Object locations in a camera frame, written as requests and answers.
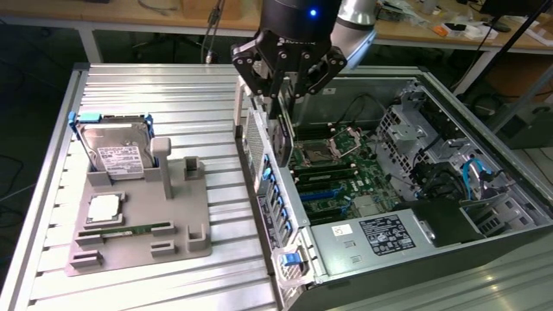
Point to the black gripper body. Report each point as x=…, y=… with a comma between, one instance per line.
x=293, y=22

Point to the black graphics card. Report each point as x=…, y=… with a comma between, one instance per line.
x=283, y=145

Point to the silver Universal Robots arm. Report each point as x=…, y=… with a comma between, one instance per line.
x=356, y=11

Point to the thin socket locking lever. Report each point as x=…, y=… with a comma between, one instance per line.
x=297, y=136

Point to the open metal socket cover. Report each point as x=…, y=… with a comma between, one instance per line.
x=345, y=141

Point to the metal disk bay cage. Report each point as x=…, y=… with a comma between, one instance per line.
x=492, y=220
x=401, y=133

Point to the CPU socket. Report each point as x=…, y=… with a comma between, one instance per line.
x=317, y=154

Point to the orange small desk item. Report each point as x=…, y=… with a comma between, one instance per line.
x=440, y=30

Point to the blue slot retention clip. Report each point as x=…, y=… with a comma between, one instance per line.
x=276, y=191
x=280, y=204
x=271, y=177
x=265, y=161
x=288, y=230
x=284, y=216

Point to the white packaging with black part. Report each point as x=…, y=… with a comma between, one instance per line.
x=457, y=27

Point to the green motherboard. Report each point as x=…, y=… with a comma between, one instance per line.
x=366, y=171

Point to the black installed RAM stick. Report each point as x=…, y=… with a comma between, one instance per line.
x=321, y=176

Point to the silver hard disk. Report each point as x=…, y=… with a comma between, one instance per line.
x=116, y=142

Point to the black slanted rod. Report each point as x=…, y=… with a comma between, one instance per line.
x=496, y=53

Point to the blue expansion slot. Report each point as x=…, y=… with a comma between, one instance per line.
x=321, y=195

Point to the black monitor with stand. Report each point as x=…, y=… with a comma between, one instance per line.
x=497, y=25

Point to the silver chipset heatsink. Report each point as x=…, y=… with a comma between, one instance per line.
x=364, y=206

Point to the hard disk drive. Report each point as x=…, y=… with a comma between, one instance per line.
x=69, y=124

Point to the black box on floor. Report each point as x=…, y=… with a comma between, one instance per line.
x=526, y=129

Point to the grey parts rack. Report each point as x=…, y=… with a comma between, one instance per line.
x=143, y=210

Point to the silver CPU chip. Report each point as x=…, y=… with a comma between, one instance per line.
x=104, y=209

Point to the grey power supply unit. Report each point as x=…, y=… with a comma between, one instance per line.
x=341, y=249

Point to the green RAM stick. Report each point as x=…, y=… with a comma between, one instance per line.
x=129, y=231

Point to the blue case latch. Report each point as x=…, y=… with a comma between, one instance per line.
x=289, y=260

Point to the open black PC case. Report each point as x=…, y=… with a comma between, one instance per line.
x=497, y=259

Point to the wooden desk white frame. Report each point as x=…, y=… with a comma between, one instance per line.
x=64, y=9
x=457, y=43

